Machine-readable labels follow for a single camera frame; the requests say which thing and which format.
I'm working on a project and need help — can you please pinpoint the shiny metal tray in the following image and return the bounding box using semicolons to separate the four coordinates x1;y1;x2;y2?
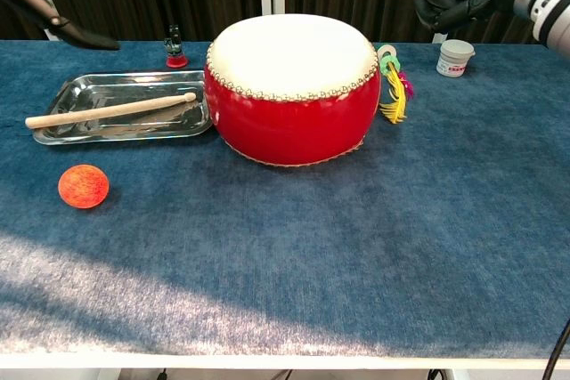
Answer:
32;69;215;147

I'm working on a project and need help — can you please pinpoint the wooden drumstick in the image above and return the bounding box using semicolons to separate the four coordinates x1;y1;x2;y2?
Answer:
24;92;198;131

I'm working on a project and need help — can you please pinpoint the small white plastic jar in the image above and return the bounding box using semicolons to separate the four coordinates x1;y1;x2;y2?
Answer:
436;38;476;79

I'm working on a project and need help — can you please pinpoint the black cable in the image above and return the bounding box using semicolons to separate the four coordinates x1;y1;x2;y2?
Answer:
540;317;570;380

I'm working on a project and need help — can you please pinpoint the red drum with white skin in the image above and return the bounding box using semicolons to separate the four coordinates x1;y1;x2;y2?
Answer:
203;12;384;169

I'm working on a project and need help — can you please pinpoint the orange ball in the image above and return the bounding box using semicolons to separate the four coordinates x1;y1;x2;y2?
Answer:
57;164;110;210

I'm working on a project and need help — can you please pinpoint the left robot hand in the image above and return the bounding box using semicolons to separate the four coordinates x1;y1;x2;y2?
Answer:
0;0;121;52

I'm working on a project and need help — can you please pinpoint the small figurine with red base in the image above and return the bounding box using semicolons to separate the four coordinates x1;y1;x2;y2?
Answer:
163;23;189;70

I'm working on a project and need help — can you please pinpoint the yellow tassel toy with rings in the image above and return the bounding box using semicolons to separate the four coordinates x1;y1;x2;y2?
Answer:
375;43;418;125

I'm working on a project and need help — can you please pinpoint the blue table cloth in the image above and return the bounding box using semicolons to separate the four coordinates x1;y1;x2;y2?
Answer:
0;38;570;360

